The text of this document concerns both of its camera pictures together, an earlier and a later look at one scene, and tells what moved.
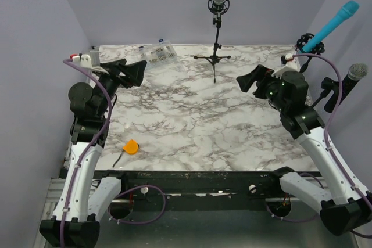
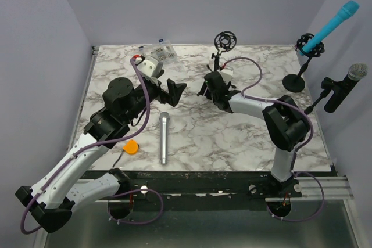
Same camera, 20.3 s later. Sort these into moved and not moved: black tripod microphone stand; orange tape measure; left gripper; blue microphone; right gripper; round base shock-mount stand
Moved: left gripper; right gripper; black tripod microphone stand
Not moved: round base shock-mount stand; orange tape measure; blue microphone
